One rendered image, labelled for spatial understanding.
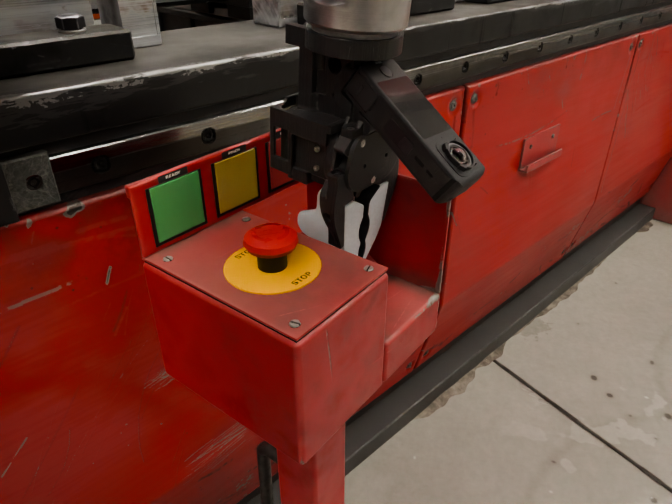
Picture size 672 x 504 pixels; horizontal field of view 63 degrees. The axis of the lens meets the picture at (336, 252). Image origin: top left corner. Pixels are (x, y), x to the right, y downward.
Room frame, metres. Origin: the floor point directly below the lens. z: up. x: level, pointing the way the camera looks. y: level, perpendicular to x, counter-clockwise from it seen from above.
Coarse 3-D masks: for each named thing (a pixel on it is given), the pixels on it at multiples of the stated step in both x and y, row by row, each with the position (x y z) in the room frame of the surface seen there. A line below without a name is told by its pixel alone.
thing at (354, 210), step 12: (348, 204) 0.39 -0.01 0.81; (360, 204) 0.40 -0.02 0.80; (300, 216) 0.43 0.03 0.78; (312, 216) 0.42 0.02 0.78; (348, 216) 0.39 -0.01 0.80; (360, 216) 0.40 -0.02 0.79; (300, 228) 0.43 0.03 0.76; (312, 228) 0.42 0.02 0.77; (324, 228) 0.41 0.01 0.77; (348, 228) 0.39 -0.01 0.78; (324, 240) 0.41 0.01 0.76; (348, 240) 0.39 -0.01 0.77
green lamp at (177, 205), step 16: (192, 176) 0.39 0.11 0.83; (160, 192) 0.37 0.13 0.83; (176, 192) 0.38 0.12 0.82; (192, 192) 0.39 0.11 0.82; (160, 208) 0.37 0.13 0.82; (176, 208) 0.38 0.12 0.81; (192, 208) 0.39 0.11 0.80; (160, 224) 0.37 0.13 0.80; (176, 224) 0.38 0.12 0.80; (192, 224) 0.39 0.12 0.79; (160, 240) 0.36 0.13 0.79
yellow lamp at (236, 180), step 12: (240, 156) 0.43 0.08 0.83; (252, 156) 0.44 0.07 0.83; (216, 168) 0.41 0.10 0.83; (228, 168) 0.42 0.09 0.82; (240, 168) 0.43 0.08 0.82; (252, 168) 0.44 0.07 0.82; (216, 180) 0.41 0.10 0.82; (228, 180) 0.42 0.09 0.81; (240, 180) 0.43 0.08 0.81; (252, 180) 0.44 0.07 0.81; (228, 192) 0.42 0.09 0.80; (240, 192) 0.43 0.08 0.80; (252, 192) 0.44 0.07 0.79; (228, 204) 0.42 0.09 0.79; (240, 204) 0.43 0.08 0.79
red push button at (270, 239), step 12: (252, 228) 0.35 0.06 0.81; (264, 228) 0.35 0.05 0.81; (276, 228) 0.35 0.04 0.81; (288, 228) 0.35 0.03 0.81; (252, 240) 0.33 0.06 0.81; (264, 240) 0.33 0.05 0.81; (276, 240) 0.33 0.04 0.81; (288, 240) 0.33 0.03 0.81; (252, 252) 0.33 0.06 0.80; (264, 252) 0.32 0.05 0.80; (276, 252) 0.32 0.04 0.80; (288, 252) 0.33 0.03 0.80; (264, 264) 0.33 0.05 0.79; (276, 264) 0.33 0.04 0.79
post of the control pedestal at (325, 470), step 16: (336, 432) 0.38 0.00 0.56; (320, 448) 0.36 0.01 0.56; (336, 448) 0.38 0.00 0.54; (288, 464) 0.37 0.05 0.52; (304, 464) 0.36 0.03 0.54; (320, 464) 0.36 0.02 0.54; (336, 464) 0.38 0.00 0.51; (288, 480) 0.37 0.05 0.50; (304, 480) 0.36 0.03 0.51; (320, 480) 0.35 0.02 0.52; (336, 480) 0.38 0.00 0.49; (288, 496) 0.37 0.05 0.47; (304, 496) 0.36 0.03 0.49; (320, 496) 0.35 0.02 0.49; (336, 496) 0.38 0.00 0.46
